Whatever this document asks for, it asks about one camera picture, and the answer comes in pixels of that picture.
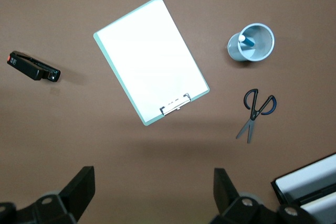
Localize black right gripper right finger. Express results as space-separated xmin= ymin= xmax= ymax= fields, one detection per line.
xmin=209 ymin=167 xmax=279 ymax=224

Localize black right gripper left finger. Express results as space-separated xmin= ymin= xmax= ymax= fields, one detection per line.
xmin=15 ymin=165 xmax=96 ymax=224

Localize blue marker white cap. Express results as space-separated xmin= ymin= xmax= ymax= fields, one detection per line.
xmin=238 ymin=35 xmax=256 ymax=48

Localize white paper stack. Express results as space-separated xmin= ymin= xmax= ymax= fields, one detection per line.
xmin=275 ymin=155 xmax=336 ymax=201

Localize teal clipboard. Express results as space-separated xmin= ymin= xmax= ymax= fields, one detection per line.
xmin=93 ymin=0 xmax=211 ymax=126

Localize black stapler red end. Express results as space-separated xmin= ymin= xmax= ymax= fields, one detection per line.
xmin=6 ymin=50 xmax=61 ymax=82

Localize white paper sheet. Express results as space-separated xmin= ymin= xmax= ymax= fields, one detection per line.
xmin=96 ymin=0 xmax=208 ymax=122

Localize light blue pen cup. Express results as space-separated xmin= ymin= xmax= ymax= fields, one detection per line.
xmin=227 ymin=23 xmax=276 ymax=63

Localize black blue-handled scissors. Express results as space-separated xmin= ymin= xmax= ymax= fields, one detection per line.
xmin=235 ymin=88 xmax=277 ymax=144

